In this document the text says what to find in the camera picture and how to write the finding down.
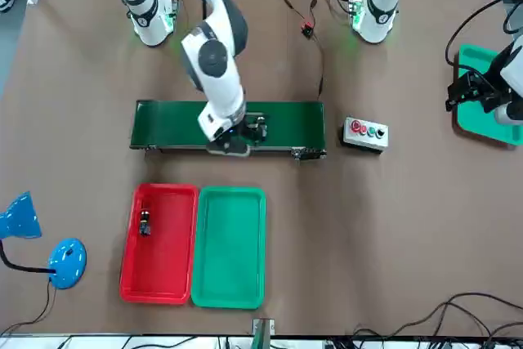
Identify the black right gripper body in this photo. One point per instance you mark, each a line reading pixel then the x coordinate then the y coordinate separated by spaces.
pixel 239 133

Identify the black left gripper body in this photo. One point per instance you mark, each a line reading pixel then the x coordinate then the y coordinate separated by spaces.
pixel 496 87

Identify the grey push-button control box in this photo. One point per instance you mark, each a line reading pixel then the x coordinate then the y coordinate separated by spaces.
pixel 365 142

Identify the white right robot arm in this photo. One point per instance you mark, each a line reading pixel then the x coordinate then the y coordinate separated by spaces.
pixel 216 79

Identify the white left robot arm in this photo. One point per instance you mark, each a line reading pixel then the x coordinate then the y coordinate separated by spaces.
pixel 382 10

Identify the green conveyor belt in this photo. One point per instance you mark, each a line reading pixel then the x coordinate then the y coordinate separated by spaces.
pixel 171 124

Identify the green plastic tray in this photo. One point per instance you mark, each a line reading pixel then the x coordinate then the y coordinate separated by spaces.
pixel 229 251
pixel 474 120

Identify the small black power module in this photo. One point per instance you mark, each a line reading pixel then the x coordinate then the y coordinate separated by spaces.
pixel 307 30

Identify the red plastic tray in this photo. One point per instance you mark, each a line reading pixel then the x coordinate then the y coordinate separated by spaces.
pixel 163 263

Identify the blue desk lamp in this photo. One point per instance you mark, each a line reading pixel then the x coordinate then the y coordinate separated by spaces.
pixel 67 263

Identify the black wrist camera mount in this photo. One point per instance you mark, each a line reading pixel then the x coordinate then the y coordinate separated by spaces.
pixel 229 148

